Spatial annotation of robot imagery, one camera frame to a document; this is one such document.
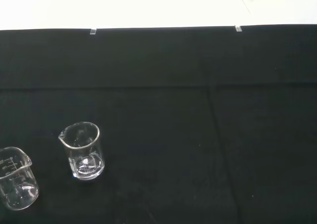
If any pale board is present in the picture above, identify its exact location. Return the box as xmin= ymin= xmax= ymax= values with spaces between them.
xmin=0 ymin=0 xmax=317 ymax=32

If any large clear glass beaker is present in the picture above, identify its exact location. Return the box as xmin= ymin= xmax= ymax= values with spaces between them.
xmin=0 ymin=146 xmax=40 ymax=211

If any black bench cloth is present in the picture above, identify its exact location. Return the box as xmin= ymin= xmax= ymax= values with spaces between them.
xmin=0 ymin=24 xmax=317 ymax=224

